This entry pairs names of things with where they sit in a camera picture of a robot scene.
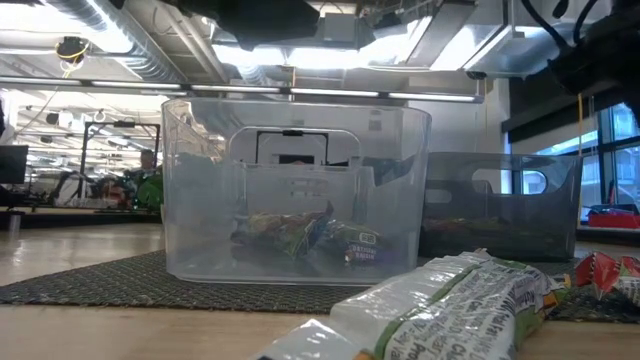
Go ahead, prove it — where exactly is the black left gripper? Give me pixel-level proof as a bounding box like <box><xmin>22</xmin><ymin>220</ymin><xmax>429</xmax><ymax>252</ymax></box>
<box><xmin>174</xmin><ymin>0</ymin><xmax>322</xmax><ymax>52</ymax></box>

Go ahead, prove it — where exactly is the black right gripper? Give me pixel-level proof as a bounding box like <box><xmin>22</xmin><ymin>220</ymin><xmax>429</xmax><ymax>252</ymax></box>
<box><xmin>547</xmin><ymin>9</ymin><xmax>640</xmax><ymax>126</ymax></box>

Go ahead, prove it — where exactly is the green yellow snack packet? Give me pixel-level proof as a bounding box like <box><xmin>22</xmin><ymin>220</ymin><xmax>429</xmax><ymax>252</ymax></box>
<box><xmin>230</xmin><ymin>202</ymin><xmax>335</xmax><ymax>261</ymax></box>

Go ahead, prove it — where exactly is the red green granola bar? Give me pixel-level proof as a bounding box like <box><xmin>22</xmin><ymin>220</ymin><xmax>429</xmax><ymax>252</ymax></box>
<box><xmin>573</xmin><ymin>251</ymin><xmax>640</xmax><ymax>307</ymax></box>

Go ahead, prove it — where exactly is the white silver backed granola bar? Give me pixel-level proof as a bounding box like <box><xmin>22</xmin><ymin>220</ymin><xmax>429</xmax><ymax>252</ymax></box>
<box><xmin>249</xmin><ymin>248</ymin><xmax>571</xmax><ymax>360</ymax></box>

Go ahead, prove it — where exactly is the long white light strip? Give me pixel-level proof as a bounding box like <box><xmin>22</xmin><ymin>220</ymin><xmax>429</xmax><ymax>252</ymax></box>
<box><xmin>0</xmin><ymin>76</ymin><xmax>485</xmax><ymax>105</ymax></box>

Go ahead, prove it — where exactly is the red box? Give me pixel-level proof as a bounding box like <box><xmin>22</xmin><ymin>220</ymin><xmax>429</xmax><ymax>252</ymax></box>
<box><xmin>587</xmin><ymin>212</ymin><xmax>640</xmax><ymax>230</ymax></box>

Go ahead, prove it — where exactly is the clear plastic bin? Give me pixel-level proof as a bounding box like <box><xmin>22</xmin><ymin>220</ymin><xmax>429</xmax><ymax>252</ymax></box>
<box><xmin>234</xmin><ymin>160</ymin><xmax>377</xmax><ymax>251</ymax></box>
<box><xmin>160</xmin><ymin>97</ymin><xmax>433</xmax><ymax>286</ymax></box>

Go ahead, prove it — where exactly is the smoky grey plastic bin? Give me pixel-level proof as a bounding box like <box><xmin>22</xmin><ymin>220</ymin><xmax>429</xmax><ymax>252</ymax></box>
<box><xmin>418</xmin><ymin>151</ymin><xmax>585</xmax><ymax>262</ymax></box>

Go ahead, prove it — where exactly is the person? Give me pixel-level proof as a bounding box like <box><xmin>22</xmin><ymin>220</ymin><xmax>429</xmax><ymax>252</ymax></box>
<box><xmin>122</xmin><ymin>148</ymin><xmax>165</xmax><ymax>211</ymax></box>

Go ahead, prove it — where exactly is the round black ceiling sensor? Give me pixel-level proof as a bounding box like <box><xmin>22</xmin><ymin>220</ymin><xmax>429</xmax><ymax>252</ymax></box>
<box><xmin>53</xmin><ymin>34</ymin><xmax>92</xmax><ymax>79</ymax></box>

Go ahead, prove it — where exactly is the black computer monitor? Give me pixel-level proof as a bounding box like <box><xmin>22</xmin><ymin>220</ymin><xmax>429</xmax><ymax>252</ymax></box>
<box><xmin>0</xmin><ymin>144</ymin><xmax>30</xmax><ymax>185</ymax></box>

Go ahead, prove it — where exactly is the dark grey woven placemat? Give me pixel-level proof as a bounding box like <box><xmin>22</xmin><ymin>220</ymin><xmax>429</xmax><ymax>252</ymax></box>
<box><xmin>0</xmin><ymin>248</ymin><xmax>640</xmax><ymax>324</ymax></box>

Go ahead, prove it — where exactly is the silver corrugated air duct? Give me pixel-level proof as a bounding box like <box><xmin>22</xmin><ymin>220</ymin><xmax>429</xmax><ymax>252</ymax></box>
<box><xmin>44</xmin><ymin>0</ymin><xmax>189</xmax><ymax>84</ymax></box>

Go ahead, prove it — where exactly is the white cabinet with black frame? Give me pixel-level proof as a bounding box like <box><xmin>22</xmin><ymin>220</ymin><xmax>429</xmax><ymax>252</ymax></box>
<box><xmin>229</xmin><ymin>127</ymin><xmax>364</xmax><ymax>211</ymax></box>

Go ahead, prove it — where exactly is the black metal stand frame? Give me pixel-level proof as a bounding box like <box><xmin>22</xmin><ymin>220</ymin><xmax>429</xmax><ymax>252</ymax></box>
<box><xmin>77</xmin><ymin>119</ymin><xmax>162</xmax><ymax>201</ymax></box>

